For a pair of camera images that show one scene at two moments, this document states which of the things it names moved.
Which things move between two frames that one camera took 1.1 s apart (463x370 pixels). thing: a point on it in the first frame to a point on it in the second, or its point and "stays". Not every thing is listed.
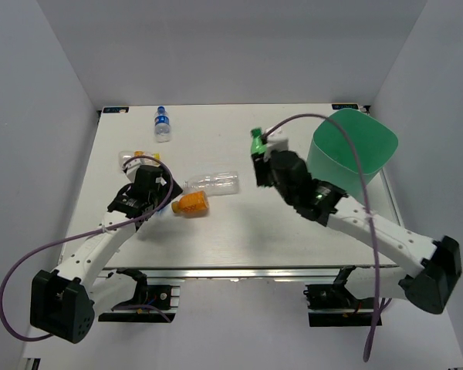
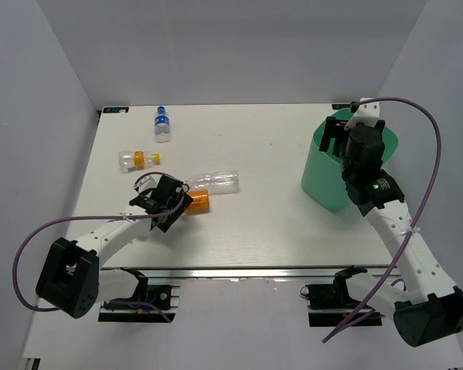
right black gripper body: [265, 176] to [347, 172]
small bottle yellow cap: [126, 155] stays
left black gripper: [165, 189] to [177, 212]
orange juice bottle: [192, 204] stays
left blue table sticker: [116, 109] stays
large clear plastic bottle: [213, 184] stays
